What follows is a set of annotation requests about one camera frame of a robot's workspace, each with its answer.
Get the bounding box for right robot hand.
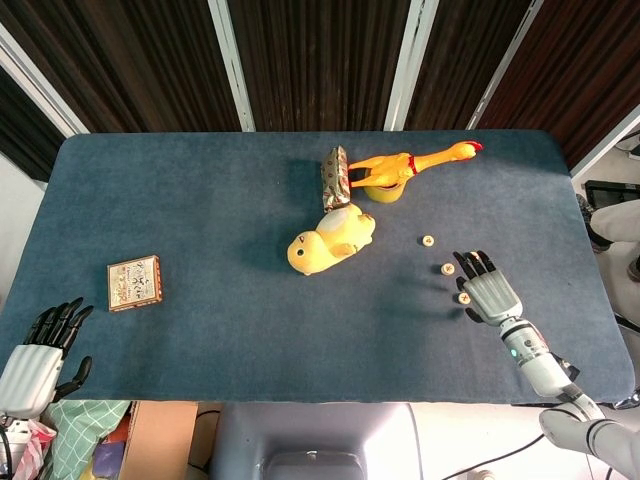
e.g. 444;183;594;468
452;249;524;329

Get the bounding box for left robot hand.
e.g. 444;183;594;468
0;297;95;420

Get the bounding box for small patterned card box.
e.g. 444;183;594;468
106;255;165;314

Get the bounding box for pink plastic bag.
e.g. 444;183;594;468
17;419;57;480

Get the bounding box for green checked bag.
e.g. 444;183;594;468
47;399;132;480

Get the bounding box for purple object under table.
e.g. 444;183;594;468
93;439;124;480

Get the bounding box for dark grey sneaker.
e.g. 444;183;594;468
574;193;611;251

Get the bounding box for brown cardboard box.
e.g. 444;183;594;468
119;399;200;480

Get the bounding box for person leg beige trousers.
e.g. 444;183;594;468
589;199;640;245

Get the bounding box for black floor object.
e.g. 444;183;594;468
584;180;640;209

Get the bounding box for orange rubber chicken toy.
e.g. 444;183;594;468
347;141;485;190

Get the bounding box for yellow duck plush toy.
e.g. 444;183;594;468
286;202;376;277

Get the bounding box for patterned foil snack bag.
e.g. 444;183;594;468
319;145;352;211

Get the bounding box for blue felt table cover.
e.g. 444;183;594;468
0;130;634;407

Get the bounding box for grey robot torso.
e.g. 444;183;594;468
209;402;424;480

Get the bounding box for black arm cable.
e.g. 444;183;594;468
424;433;547;480

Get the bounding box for white partition frame post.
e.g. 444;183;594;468
207;0;256;132
569;115;640;180
0;22;91;137
467;0;544;131
384;0;441;132

